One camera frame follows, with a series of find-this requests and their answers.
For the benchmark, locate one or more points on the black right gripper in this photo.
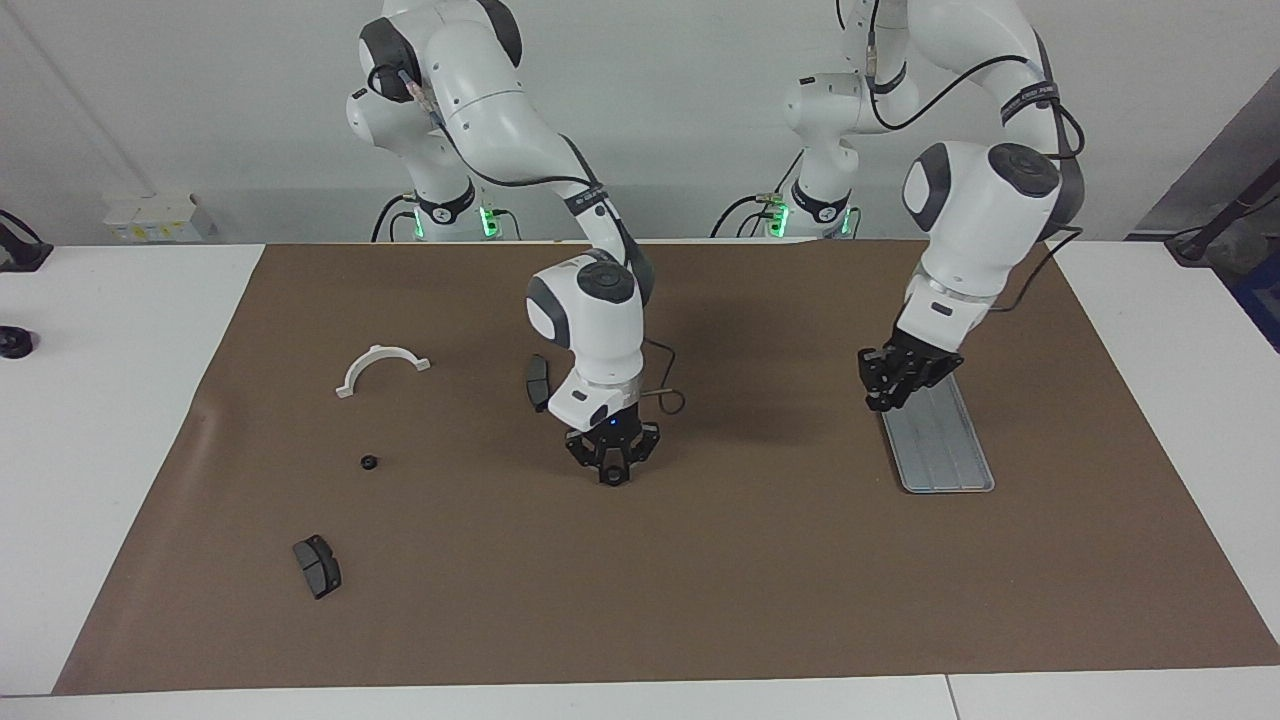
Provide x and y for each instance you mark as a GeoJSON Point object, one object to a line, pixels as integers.
{"type": "Point", "coordinates": [612, 440]}

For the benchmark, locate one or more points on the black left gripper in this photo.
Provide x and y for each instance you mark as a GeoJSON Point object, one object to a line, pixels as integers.
{"type": "Point", "coordinates": [920, 360]}

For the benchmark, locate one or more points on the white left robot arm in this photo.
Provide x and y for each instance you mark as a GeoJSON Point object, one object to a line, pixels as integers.
{"type": "Point", "coordinates": [980, 210]}

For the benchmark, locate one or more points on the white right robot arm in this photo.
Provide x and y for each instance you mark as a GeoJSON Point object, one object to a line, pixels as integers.
{"type": "Point", "coordinates": [590, 330]}

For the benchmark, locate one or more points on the silver metal tray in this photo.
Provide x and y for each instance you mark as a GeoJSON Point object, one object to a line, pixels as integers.
{"type": "Point", "coordinates": [945, 455]}

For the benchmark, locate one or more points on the long grey brake pad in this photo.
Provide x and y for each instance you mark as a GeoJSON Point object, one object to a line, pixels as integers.
{"type": "Point", "coordinates": [537, 382]}

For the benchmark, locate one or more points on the brown table mat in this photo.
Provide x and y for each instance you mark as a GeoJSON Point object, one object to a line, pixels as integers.
{"type": "Point", "coordinates": [700, 580]}

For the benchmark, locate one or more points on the short grey brake pad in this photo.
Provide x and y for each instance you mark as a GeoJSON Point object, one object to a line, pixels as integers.
{"type": "Point", "coordinates": [318, 568]}

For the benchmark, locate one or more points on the black stand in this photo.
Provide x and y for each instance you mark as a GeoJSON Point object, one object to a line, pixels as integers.
{"type": "Point", "coordinates": [1225, 215]}

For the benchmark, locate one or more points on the blue object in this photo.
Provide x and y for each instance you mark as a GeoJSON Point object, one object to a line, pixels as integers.
{"type": "Point", "coordinates": [1262, 300]}

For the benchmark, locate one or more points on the black round knob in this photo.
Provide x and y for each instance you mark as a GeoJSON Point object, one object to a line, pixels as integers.
{"type": "Point", "coordinates": [14, 342]}

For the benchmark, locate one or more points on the black table clamp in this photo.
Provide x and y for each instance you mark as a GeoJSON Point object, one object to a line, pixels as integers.
{"type": "Point", "coordinates": [25, 250]}

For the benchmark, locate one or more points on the white curved plastic bracket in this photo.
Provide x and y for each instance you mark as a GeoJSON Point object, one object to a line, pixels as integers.
{"type": "Point", "coordinates": [358, 372]}

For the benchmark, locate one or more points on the white wall box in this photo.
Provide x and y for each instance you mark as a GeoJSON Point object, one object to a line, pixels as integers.
{"type": "Point", "coordinates": [160, 218]}

